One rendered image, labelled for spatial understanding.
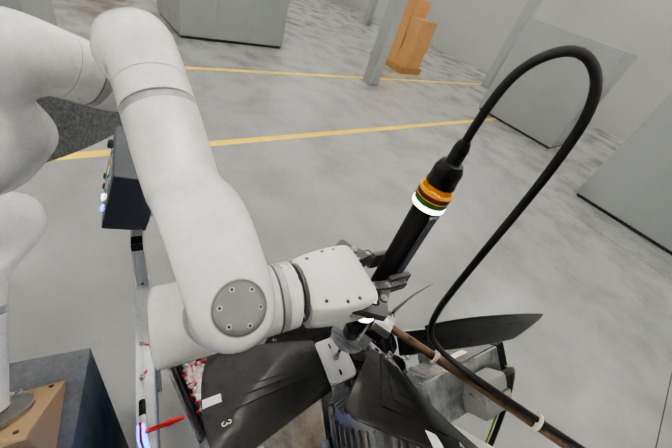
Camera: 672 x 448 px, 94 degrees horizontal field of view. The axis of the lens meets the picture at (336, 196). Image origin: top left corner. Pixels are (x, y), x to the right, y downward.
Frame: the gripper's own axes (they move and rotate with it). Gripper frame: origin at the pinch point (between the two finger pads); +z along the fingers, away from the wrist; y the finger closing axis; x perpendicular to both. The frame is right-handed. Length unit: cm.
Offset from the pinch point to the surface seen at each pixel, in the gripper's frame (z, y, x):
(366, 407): -9.1, 13.5, -7.8
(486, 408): 32, 20, -35
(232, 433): -22.1, 4.9, -30.6
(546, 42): 647, -388, 13
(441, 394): 24.5, 13.4, -37.7
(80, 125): -65, -180, -78
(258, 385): -16.1, -0.9, -31.2
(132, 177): -35, -58, -24
